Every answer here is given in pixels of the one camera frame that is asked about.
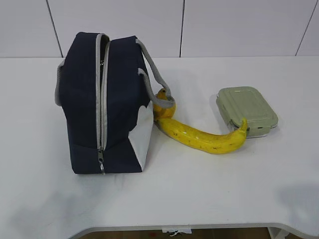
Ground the yellow round fruit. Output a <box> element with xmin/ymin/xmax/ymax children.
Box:
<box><xmin>153</xmin><ymin>88</ymin><xmax>176</xmax><ymax>121</ymax></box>

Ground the yellow banana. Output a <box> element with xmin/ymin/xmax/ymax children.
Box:
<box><xmin>157</xmin><ymin>118</ymin><xmax>248</xmax><ymax>154</ymax></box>

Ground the navy blue lunch bag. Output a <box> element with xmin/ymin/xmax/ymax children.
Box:
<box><xmin>55</xmin><ymin>32</ymin><xmax>175</xmax><ymax>174</ymax></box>

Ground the green lidded lunch box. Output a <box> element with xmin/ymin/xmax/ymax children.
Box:
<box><xmin>216</xmin><ymin>86</ymin><xmax>278</xmax><ymax>138</ymax></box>

